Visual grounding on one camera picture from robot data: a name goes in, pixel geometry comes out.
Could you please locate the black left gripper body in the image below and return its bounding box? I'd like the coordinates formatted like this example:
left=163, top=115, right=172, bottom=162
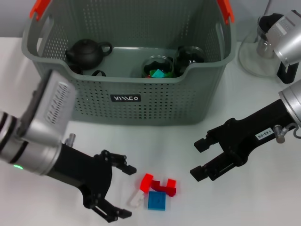
left=48, top=143, right=113, bottom=209

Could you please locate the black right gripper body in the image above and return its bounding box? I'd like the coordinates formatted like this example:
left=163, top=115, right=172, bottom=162
left=206, top=98, right=296, bottom=167

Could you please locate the teal toy brick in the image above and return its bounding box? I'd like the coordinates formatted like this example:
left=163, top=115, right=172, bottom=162
left=151, top=69, right=165, bottom=79

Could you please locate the grey perforated storage basket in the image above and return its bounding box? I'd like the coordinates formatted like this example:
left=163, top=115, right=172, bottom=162
left=21, top=0, right=237, bottom=127

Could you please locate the small black clay teacup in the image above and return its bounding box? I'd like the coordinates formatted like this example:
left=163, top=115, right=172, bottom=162
left=68, top=63, right=83, bottom=75

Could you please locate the white toy brick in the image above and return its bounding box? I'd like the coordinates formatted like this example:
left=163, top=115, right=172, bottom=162
left=127, top=190, right=144, bottom=208

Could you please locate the dark red toy brick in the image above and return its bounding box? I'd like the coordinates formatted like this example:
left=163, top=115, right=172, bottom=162
left=150, top=179, right=169, bottom=192
left=166, top=178, right=177, bottom=197

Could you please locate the blue flat toy brick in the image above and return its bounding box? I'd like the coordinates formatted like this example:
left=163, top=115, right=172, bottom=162
left=147, top=190, right=166, bottom=210

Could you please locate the glass teapot with black lid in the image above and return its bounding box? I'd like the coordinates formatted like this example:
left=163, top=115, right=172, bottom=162
left=238, top=14, right=297, bottom=84

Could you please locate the black clay teapot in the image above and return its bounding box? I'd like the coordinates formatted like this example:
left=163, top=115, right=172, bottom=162
left=65, top=39, right=113, bottom=70

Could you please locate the left gripper cable with plug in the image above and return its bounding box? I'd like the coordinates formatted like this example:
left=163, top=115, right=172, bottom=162
left=65, top=133, right=77, bottom=147

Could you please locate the gripper cable with plug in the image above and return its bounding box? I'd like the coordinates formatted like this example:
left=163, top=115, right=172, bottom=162
left=272, top=122, right=301, bottom=144
left=65, top=133, right=77, bottom=147

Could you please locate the right gripper cable with plug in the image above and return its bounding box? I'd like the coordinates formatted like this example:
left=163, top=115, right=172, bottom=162
left=272, top=122, right=301, bottom=144

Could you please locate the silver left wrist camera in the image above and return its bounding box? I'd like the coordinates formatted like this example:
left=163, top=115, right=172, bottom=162
left=17, top=69, right=77, bottom=147

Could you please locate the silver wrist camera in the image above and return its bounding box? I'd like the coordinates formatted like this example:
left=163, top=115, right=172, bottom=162
left=17, top=69, right=77, bottom=147
left=265, top=10, right=301, bottom=65

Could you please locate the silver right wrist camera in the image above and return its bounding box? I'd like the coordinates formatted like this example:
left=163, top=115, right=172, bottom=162
left=265, top=10, right=301, bottom=65

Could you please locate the orange basket handle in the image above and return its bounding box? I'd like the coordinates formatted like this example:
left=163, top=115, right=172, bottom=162
left=30, top=0, right=235, bottom=24

